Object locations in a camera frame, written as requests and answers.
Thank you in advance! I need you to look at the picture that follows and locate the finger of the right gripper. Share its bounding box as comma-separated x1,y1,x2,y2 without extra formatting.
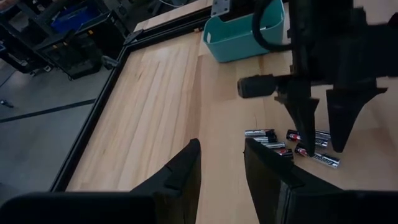
325,88,388,153
274,96,320,156

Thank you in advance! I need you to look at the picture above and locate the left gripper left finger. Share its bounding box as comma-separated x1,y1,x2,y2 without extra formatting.
0,138,202,224

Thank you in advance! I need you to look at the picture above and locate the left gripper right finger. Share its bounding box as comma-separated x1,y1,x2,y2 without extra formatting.
243,138,398,224

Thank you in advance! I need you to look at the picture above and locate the teal plastic bin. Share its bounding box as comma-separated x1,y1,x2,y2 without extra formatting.
202,0,285,63

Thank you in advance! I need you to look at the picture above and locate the black equipment cart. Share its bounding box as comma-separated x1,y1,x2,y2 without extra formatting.
0,0,128,80

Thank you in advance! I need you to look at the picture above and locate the blue plastic tote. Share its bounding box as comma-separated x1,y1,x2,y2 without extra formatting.
51,4,100,34

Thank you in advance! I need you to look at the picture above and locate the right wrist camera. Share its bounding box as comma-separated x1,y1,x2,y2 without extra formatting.
238,74,279,99

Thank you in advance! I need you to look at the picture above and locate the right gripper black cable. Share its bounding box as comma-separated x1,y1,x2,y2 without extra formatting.
251,0,293,52

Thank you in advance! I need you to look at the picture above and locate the black aluminium table frame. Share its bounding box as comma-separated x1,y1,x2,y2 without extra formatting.
49,6,215,192

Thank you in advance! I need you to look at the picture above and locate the silver metal bracket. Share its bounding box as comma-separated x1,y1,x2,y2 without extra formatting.
210,0,231,17

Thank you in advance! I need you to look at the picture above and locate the black frame clamp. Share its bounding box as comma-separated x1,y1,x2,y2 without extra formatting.
101,55,121,71

